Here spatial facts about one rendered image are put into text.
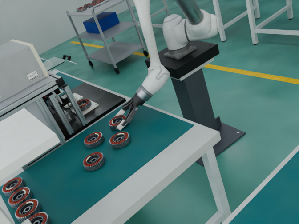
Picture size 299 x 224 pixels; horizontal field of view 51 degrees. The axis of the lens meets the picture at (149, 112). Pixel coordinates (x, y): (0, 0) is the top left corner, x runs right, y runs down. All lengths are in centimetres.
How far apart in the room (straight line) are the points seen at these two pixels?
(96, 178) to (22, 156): 58
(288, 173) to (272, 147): 127
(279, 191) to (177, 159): 47
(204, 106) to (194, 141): 100
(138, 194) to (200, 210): 91
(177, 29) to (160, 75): 56
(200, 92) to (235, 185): 73
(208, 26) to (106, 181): 119
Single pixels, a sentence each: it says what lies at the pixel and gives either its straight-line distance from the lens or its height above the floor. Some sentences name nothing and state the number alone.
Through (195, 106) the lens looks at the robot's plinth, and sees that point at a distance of 245.
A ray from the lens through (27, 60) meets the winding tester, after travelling 194.
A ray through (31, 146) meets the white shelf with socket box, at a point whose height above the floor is 120.
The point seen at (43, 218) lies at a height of 79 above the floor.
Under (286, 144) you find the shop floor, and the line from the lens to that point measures 259.
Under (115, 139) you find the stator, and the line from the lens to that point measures 173.
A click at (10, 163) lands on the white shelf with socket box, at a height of 120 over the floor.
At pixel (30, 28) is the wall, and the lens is 756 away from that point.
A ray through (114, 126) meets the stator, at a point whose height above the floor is 78.
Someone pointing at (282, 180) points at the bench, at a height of 75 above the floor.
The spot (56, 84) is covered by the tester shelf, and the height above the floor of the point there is 109.
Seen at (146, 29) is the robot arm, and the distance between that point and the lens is 179.
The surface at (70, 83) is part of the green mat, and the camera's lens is 282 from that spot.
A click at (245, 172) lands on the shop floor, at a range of 241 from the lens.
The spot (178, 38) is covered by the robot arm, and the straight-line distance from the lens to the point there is 223.
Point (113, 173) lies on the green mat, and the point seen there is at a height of 75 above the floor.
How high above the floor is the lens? 168
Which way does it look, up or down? 29 degrees down
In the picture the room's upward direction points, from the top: 21 degrees counter-clockwise
